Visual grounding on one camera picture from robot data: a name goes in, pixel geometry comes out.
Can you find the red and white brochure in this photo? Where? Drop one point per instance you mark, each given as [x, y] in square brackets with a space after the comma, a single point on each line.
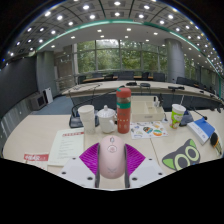
[35, 158]

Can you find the pink computer mouse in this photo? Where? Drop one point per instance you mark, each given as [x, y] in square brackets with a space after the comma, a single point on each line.
[111, 156]

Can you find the colourful sticker sheet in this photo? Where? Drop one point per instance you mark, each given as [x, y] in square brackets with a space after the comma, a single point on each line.
[148, 130]

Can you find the white lidded mug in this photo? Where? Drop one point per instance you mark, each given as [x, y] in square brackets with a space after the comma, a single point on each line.
[106, 121]

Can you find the black handheld microphone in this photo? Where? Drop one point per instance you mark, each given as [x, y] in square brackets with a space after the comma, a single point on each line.
[216, 142]

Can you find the printed paper cup with straw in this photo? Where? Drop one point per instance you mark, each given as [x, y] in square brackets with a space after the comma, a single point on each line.
[176, 116]

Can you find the red drink bottle green band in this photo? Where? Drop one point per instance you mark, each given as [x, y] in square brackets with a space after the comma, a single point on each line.
[123, 113]

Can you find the cat-shaped grey green mouse pad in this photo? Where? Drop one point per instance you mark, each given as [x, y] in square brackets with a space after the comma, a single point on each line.
[181, 156]

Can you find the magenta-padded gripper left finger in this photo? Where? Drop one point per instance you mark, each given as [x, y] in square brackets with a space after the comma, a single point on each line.
[73, 170]

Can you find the blue and white book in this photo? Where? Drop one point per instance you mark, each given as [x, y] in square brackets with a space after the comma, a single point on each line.
[201, 130]

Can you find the round ceiling lights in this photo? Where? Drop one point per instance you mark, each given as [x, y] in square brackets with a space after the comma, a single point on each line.
[116, 14]

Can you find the long curved conference desk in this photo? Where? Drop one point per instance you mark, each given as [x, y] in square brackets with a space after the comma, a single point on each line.
[110, 87]

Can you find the black office chairs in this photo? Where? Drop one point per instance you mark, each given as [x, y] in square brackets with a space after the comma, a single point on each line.
[126, 76]

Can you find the white standing panel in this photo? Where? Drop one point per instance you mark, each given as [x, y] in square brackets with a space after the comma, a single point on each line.
[49, 95]

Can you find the beige cardboard tray box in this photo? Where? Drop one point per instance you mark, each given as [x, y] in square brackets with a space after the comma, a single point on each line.
[146, 111]

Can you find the white printed paper sheet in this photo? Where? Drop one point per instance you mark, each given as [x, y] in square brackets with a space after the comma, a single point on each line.
[66, 145]

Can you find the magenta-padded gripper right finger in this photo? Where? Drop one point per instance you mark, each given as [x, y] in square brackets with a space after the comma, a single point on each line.
[150, 170]

